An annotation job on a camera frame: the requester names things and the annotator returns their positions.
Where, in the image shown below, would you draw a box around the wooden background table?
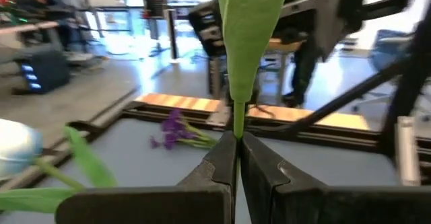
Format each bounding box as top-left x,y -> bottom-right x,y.
259,37 -> 304,104

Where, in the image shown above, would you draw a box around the black equipment box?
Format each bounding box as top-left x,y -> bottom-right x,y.
187,0 -> 230,59

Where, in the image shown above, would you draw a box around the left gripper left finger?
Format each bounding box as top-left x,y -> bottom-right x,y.
55,130 -> 238,224

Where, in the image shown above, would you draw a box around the black box blue lights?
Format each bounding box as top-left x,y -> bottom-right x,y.
11,50 -> 71,96

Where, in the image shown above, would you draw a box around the blue chair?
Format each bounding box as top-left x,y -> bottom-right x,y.
368,28 -> 417,73

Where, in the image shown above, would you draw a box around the black post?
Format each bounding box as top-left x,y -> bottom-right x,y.
166,8 -> 182,65

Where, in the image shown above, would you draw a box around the purple artificial flower bunch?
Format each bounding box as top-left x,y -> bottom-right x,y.
150,108 -> 220,151

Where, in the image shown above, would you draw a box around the white artificial tulip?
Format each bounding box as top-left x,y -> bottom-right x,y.
215,0 -> 293,184
0,118 -> 119,215

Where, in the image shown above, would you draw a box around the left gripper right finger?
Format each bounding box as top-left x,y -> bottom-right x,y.
239,131 -> 431,224

